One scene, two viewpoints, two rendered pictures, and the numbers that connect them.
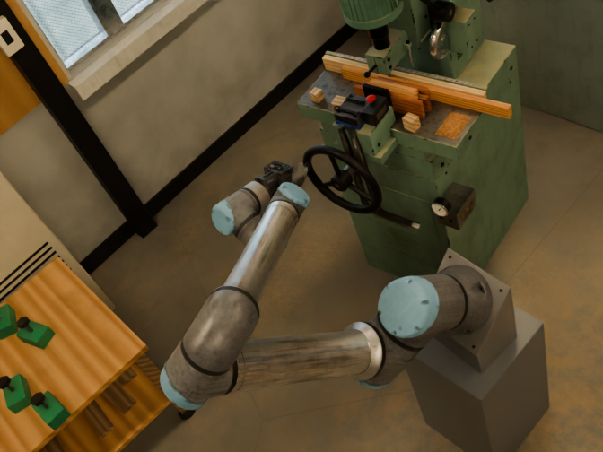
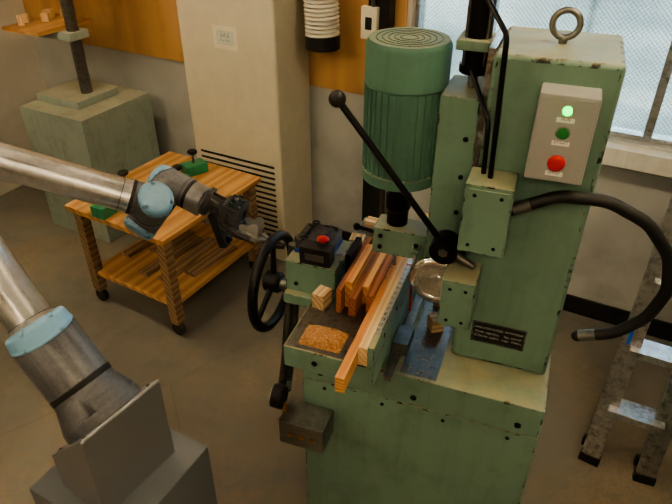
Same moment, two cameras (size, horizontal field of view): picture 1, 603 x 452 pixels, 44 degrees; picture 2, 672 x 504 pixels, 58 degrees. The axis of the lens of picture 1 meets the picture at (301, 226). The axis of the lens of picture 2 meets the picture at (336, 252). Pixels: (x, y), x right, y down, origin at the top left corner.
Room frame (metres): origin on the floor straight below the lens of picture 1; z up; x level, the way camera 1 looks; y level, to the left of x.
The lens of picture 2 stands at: (0.99, -1.40, 1.83)
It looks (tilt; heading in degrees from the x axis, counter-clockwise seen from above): 34 degrees down; 55
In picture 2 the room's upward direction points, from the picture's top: straight up
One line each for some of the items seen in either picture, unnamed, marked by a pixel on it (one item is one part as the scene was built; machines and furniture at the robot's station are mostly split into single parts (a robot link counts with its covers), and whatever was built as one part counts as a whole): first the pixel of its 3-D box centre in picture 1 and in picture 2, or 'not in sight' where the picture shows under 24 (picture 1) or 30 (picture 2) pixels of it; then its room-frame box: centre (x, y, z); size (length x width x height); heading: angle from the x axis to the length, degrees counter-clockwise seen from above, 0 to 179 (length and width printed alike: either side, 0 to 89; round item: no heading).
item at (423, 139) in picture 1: (381, 118); (350, 285); (1.75, -0.37, 0.87); 0.61 x 0.30 x 0.06; 36
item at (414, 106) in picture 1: (388, 100); (355, 272); (1.74, -0.41, 0.93); 0.25 x 0.01 x 0.07; 36
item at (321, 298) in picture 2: (411, 122); (321, 297); (1.62, -0.43, 0.92); 0.04 x 0.03 x 0.04; 25
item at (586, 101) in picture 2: not in sight; (561, 134); (1.90, -0.79, 1.40); 0.10 x 0.06 x 0.16; 126
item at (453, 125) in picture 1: (452, 123); (323, 335); (1.56, -0.53, 0.91); 0.10 x 0.07 x 0.02; 126
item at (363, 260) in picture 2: (393, 97); (359, 274); (1.74, -0.42, 0.94); 0.17 x 0.02 x 0.07; 36
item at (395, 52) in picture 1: (388, 53); (403, 240); (1.84, -0.47, 1.03); 0.14 x 0.07 x 0.09; 126
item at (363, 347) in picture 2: (399, 79); (399, 278); (1.82, -0.48, 0.92); 0.60 x 0.02 x 0.05; 36
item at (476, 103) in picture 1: (421, 90); (381, 299); (1.74, -0.51, 0.92); 0.60 x 0.02 x 0.04; 36
